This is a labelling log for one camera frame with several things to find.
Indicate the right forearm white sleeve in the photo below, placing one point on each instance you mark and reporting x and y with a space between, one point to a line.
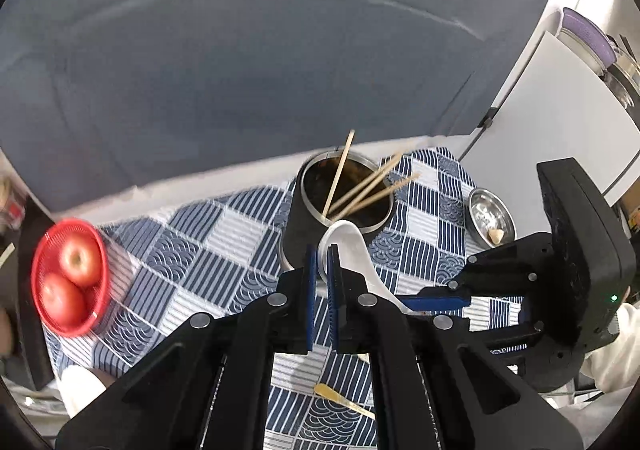
615 366

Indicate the blue white patterned tablecloth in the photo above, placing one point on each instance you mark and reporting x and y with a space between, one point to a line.
218 254

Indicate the small steel dish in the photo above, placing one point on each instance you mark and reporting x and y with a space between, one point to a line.
488 219

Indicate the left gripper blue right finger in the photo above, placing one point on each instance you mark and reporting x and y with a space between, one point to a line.
333 283

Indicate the purple lidded pot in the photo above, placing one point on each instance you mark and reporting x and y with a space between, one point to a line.
586 41

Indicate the white cabinet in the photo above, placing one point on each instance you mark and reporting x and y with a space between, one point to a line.
558 108

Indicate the wooden chopstick across cup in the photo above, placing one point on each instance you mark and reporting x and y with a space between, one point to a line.
354 207

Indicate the grey blue sofa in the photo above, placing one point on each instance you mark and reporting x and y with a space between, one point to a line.
98 96

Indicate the tall wooden chopstick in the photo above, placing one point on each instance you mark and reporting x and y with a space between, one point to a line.
338 172

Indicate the black steel utensil cup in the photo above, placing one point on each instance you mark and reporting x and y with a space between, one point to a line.
325 184

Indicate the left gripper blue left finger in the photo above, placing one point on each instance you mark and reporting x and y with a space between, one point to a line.
311 272

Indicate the plain white ceramic spoon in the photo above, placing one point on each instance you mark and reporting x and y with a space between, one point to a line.
354 255

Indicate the yellow tipped white spoon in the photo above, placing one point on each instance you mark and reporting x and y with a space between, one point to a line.
328 393

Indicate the red plastic fruit basket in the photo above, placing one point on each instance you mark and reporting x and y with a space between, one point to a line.
46 262

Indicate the red apple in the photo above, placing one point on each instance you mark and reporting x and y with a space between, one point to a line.
80 260
62 301

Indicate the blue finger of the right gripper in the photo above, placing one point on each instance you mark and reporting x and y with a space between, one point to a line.
434 303

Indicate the white ceramic bowl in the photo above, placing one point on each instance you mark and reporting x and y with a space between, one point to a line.
79 386

